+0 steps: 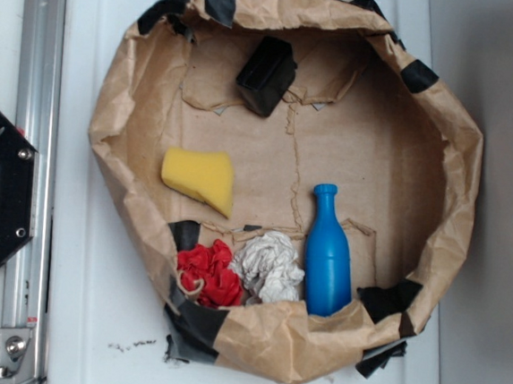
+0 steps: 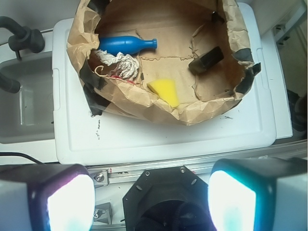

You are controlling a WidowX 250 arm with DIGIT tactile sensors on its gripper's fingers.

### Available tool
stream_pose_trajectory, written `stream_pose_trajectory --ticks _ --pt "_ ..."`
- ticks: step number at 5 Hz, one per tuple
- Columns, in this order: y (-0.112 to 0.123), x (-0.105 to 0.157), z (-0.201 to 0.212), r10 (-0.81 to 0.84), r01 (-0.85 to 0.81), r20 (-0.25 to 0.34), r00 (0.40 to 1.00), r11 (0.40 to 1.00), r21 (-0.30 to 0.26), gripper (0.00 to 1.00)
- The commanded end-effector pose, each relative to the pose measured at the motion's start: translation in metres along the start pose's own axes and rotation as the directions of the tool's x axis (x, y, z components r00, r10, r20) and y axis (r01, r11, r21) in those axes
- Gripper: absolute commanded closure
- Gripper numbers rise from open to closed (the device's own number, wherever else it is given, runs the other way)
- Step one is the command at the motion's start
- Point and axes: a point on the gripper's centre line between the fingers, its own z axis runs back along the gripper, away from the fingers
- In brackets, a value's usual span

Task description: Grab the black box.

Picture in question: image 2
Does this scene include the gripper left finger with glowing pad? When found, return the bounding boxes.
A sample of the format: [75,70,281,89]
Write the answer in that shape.
[0,164,95,231]

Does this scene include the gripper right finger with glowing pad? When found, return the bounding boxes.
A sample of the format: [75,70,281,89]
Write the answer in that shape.
[208,158,308,231]

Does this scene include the black box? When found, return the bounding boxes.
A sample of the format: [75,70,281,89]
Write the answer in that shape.
[188,46,224,75]

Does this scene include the white plastic bin lid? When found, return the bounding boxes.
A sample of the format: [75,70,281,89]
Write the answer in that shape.
[52,2,293,166]

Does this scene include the white sink basin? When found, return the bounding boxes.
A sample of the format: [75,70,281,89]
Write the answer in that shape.
[0,52,54,144]

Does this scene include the yellow sponge wedge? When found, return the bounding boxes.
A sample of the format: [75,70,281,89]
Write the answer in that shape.
[147,78,180,108]

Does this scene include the crumpled white paper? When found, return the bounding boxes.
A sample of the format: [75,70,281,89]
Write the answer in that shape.
[94,50,140,81]

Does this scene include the black faucet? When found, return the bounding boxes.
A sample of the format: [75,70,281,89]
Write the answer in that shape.
[0,16,45,61]

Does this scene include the brown paper bag tray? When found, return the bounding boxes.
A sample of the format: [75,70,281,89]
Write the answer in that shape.
[67,0,261,126]

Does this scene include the blue plastic bottle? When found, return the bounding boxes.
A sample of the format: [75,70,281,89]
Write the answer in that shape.
[98,36,157,56]

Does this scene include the black cable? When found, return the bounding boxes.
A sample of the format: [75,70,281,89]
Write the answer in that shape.
[0,152,45,165]

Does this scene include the aluminium rail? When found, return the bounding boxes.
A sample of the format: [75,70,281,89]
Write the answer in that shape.
[87,139,308,187]

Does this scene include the metal corner bracket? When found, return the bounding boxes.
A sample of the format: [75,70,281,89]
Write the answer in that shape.
[93,202,113,225]

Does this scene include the black octagonal mount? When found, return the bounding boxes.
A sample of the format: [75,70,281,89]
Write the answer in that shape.
[123,171,216,231]

